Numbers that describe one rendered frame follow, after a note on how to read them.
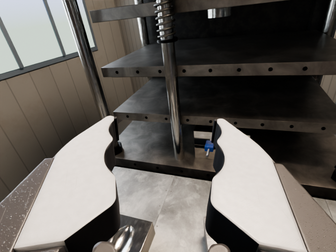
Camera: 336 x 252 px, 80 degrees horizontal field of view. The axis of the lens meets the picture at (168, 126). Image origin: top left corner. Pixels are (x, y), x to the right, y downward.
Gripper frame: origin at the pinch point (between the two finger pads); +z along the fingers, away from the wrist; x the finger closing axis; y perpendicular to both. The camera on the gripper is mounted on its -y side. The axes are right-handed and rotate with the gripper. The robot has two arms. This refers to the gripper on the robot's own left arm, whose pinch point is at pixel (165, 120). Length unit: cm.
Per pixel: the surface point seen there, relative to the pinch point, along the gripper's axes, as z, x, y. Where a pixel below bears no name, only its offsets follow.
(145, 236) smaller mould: 28, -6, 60
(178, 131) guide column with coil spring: 75, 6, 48
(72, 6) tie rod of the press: 86, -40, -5
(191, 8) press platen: 80, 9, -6
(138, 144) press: 94, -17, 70
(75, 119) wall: 210, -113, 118
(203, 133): 75, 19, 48
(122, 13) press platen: 89, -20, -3
